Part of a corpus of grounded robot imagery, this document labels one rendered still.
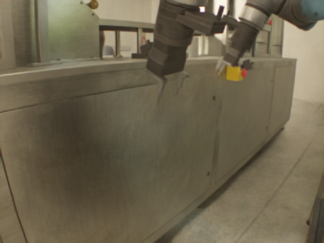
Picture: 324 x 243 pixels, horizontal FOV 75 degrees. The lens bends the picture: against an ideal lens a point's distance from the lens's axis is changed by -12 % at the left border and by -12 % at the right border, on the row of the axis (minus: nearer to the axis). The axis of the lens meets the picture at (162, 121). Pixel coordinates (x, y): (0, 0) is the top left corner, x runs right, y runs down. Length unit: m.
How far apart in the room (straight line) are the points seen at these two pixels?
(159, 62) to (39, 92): 0.26
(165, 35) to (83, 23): 0.50
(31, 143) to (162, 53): 0.33
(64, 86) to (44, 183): 0.23
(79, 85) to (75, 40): 0.31
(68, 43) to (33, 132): 0.39
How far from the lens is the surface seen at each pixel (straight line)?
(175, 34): 0.43
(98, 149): 0.64
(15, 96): 0.52
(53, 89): 0.55
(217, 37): 1.53
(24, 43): 0.79
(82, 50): 0.87
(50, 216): 0.65
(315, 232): 0.86
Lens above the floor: 0.83
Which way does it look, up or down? 17 degrees down
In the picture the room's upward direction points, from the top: straight up
